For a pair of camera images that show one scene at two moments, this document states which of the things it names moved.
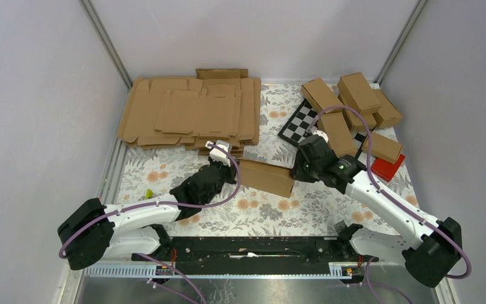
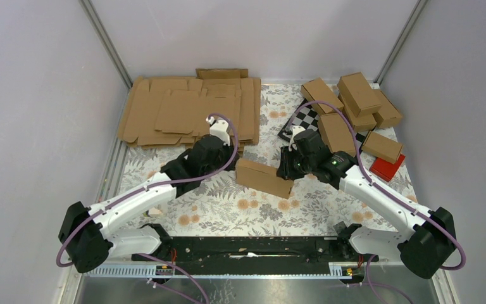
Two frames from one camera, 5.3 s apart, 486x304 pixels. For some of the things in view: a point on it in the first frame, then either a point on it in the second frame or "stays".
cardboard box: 383,147 stays
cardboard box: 266,178 stays
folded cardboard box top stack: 358,92 stays
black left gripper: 229,170 -> 230,152
